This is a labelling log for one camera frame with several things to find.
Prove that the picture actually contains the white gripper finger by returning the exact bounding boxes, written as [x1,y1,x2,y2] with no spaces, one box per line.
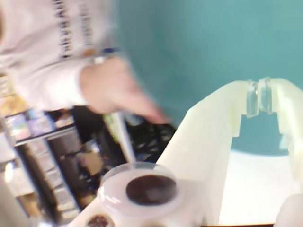
[259,77,303,227]
[155,79,259,225]

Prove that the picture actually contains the person's hand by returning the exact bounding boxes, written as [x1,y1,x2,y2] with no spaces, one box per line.
[79,58,171,125]

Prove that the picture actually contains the white slanted bar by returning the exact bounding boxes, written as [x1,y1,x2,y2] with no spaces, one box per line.
[110,112,137,170]

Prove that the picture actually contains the brown cardboard box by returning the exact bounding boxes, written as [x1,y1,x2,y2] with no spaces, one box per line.
[82,151,105,176]

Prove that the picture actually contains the shelf with colourful goods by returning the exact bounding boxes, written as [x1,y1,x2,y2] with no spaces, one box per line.
[0,75,82,227]

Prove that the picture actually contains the person in white t-shirt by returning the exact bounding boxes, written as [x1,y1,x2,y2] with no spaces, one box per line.
[0,0,133,112]

